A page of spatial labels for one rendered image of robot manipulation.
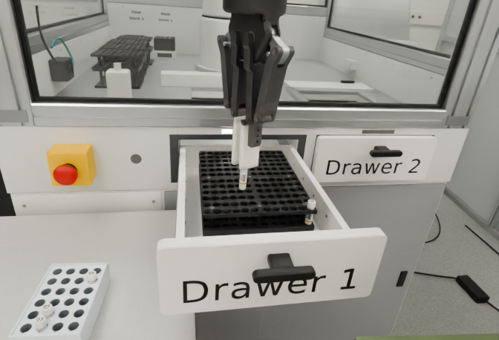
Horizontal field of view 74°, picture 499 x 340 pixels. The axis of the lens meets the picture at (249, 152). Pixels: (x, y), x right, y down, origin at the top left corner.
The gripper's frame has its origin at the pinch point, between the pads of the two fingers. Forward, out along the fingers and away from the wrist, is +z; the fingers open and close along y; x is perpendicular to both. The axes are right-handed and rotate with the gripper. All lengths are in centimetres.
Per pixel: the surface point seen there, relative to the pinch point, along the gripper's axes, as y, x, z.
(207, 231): -1.2, -5.2, 13.9
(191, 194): -16.6, -0.1, 17.1
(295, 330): -11, 31, 72
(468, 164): -38, 214, 71
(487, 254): -2, 172, 100
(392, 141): -2.1, 42.6, 8.7
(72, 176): -26.7, -18.9, 12.9
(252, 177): -7.2, 7.3, 10.8
